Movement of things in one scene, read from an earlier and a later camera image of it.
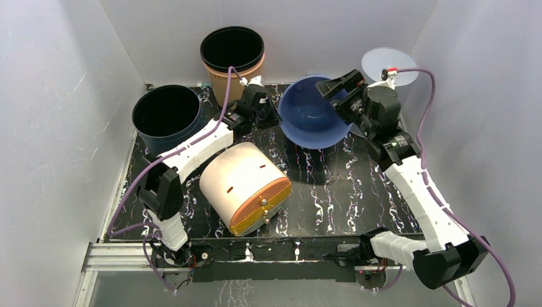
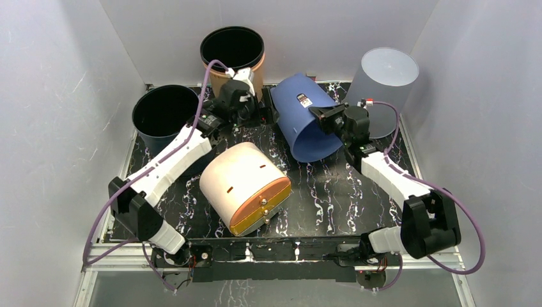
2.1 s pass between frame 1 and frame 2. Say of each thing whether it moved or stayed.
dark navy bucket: stayed
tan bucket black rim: stayed
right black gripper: moved
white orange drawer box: stayed
